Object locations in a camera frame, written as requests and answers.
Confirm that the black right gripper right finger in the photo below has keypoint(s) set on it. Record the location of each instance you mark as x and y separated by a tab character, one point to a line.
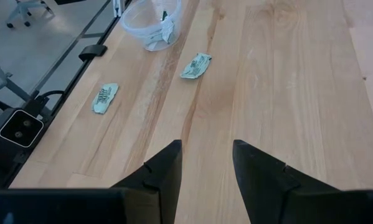
261	186

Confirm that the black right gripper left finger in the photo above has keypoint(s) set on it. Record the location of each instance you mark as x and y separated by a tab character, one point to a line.
161	186

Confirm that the banknote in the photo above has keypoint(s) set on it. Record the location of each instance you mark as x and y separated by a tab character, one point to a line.
168	30

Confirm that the clear plastic round container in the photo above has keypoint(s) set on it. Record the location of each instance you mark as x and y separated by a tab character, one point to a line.
133	25

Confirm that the silver aluminium extrusion bar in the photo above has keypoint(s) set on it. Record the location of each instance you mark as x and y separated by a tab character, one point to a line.
117	7

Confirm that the grey office chair base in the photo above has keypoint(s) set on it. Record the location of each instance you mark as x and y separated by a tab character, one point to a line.
27	7

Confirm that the black aluminium table frame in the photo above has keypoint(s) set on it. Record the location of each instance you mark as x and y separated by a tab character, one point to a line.
77	76

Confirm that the black frame bracket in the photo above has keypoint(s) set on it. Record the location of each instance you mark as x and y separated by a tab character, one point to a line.
92	52

